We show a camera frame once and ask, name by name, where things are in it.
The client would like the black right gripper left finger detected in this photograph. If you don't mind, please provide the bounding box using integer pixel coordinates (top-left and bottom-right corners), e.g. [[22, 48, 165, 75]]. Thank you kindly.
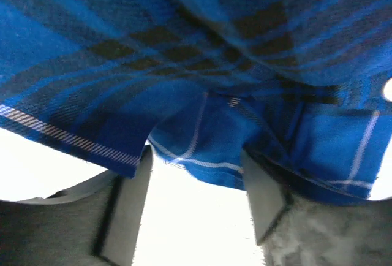
[[1, 145, 153, 265]]

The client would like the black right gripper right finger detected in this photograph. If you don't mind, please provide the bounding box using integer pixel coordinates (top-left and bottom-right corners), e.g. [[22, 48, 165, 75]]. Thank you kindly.
[[241, 151, 391, 265]]

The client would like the blue plaid shirt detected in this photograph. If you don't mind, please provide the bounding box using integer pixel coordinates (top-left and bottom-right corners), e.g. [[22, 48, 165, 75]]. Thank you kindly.
[[1, 0, 391, 205]]

